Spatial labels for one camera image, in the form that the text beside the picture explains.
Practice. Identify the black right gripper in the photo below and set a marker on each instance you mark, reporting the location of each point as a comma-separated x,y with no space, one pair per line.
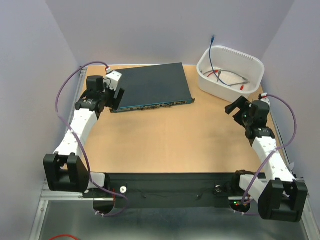
240,102

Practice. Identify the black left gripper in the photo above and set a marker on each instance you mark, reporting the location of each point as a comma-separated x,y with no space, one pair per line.
114,102

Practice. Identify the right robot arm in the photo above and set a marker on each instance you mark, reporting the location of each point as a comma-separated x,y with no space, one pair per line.
279,195

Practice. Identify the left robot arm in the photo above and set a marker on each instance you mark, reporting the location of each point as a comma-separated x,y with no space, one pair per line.
64,168

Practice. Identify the white plastic tub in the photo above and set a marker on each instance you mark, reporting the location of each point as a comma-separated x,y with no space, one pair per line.
228,74

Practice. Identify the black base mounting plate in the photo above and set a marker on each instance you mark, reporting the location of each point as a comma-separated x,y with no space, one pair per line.
173,190

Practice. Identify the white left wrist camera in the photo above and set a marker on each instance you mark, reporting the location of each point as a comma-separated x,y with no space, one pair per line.
112,80

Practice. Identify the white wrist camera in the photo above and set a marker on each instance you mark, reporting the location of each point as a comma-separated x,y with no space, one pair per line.
112,80
264,98

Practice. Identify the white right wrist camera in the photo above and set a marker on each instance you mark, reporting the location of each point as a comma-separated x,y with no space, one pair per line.
264,98

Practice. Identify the dark blue network switch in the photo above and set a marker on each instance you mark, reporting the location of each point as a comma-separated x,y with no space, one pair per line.
153,87

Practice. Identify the aluminium frame rail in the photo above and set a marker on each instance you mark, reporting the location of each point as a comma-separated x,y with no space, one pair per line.
48,195

